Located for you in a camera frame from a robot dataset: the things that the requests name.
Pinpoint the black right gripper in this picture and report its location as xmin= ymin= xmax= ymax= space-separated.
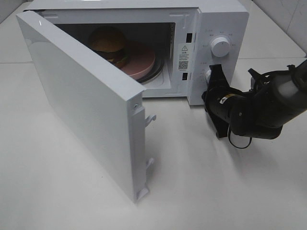
xmin=202 ymin=64 xmax=242 ymax=139

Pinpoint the white timer knob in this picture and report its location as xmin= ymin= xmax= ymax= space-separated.
xmin=205 ymin=69 xmax=211 ymax=84

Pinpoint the pink plate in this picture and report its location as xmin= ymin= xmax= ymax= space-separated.
xmin=121 ymin=41 xmax=155 ymax=80

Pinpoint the white microwave door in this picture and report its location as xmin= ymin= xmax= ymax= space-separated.
xmin=17 ymin=11 xmax=156 ymax=202

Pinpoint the burger with sesame bun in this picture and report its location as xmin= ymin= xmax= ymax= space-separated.
xmin=88 ymin=26 xmax=128 ymax=69

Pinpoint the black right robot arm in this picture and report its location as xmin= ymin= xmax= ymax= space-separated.
xmin=201 ymin=61 xmax=307 ymax=139

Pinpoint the upper white power knob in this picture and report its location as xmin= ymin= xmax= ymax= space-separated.
xmin=210 ymin=36 xmax=231 ymax=58

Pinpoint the glass microwave turntable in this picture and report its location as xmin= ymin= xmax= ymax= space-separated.
xmin=137 ymin=57 xmax=164 ymax=84

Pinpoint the white microwave oven body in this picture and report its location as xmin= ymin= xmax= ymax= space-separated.
xmin=23 ymin=0 xmax=248 ymax=105

